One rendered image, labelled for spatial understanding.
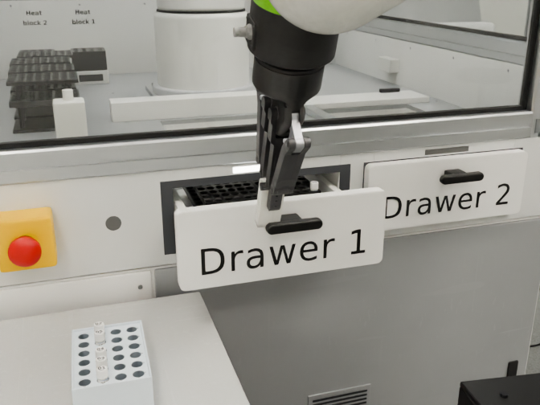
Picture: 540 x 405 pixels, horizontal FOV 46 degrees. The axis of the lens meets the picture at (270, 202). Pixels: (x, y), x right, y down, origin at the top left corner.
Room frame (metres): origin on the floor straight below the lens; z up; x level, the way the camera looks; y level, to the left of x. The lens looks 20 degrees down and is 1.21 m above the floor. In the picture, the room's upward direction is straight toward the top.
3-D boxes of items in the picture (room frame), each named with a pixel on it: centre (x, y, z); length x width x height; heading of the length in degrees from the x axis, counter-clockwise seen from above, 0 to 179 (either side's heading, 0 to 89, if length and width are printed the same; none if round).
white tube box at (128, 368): (0.63, 0.18, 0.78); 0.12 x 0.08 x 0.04; 16
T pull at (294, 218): (0.76, -0.03, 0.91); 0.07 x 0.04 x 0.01; 108
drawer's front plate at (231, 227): (0.79, -0.02, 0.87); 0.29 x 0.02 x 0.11; 108
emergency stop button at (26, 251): (0.74, 0.31, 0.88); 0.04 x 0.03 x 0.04; 108
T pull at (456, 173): (0.96, -0.30, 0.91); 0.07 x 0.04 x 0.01; 108
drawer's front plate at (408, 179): (0.99, -0.29, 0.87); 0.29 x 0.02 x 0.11; 108
